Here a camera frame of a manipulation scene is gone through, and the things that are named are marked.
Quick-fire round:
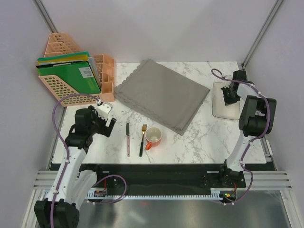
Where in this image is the white rectangular plate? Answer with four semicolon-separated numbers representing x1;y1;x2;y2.
212;82;240;121

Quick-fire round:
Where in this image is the knife pink handle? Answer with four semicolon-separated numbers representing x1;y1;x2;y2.
126;122;131;157

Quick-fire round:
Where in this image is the gold fork green handle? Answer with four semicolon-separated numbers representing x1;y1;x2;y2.
139;124;147;157

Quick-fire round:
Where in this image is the orange mug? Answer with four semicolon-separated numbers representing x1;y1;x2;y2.
145;127;162;150

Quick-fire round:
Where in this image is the grey placemat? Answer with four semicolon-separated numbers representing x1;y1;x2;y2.
115;59;210;135

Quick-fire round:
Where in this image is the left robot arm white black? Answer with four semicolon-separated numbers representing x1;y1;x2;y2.
34;102;116;228

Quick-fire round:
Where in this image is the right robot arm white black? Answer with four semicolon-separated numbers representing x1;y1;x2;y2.
217;70;276;187

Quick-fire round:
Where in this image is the green folder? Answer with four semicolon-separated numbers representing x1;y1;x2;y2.
36;61;101;95

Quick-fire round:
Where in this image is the yellow folder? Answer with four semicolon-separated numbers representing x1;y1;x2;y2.
37;52;90;65

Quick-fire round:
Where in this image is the peach file organizer rack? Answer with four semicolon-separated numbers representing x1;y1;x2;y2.
36;33;116;107

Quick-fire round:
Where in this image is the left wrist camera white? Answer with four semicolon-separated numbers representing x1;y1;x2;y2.
96;100;113;121

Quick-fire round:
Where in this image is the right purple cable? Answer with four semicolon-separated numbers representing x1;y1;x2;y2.
211;68;271;206

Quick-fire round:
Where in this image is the purple cable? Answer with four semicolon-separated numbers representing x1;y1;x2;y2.
211;68;271;206
48;94;104;228

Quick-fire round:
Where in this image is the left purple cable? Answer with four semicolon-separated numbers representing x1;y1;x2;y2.
48;94;104;228

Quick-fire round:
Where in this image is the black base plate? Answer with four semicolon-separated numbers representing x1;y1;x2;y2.
80;164;246;195

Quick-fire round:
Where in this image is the white cable duct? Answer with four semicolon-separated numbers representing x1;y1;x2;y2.
85;188;223;200

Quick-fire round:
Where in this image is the aluminium rail profile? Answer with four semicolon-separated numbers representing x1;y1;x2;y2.
33;171;292;190

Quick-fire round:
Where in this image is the right aluminium frame post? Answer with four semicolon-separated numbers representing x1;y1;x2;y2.
237;0;285;70

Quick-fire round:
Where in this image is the aluminium frame post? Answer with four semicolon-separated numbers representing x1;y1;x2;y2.
33;0;58;33
237;0;285;70

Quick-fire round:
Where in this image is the left aluminium frame post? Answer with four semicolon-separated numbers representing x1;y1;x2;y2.
33;0;58;33

